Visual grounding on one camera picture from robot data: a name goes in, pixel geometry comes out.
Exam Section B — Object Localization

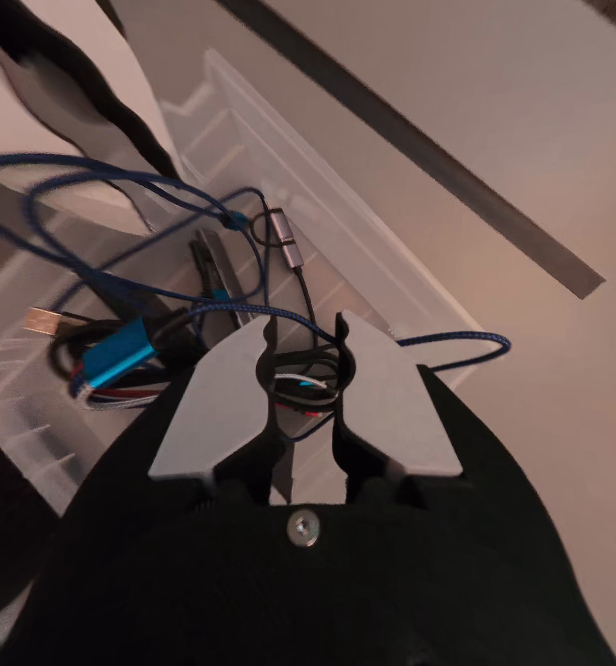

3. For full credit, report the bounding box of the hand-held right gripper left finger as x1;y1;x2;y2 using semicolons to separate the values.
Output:
147;315;288;482

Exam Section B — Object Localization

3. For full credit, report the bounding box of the blue braided cable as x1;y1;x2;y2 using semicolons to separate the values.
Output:
0;153;512;391

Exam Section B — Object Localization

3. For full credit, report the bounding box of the thin dark blue cable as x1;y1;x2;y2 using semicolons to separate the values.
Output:
27;186;273;313

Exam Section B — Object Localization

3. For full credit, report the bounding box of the grey usb hub with cable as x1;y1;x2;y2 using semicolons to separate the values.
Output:
189;207;340;365

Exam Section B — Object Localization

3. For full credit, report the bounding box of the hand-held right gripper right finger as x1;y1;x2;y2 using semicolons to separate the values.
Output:
333;310;465;478

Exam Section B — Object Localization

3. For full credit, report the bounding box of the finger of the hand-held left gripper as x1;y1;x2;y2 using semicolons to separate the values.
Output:
19;0;184;180
0;39;155;237

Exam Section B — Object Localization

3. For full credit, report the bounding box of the translucent white plastic bin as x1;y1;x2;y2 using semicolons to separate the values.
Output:
0;47;488;521

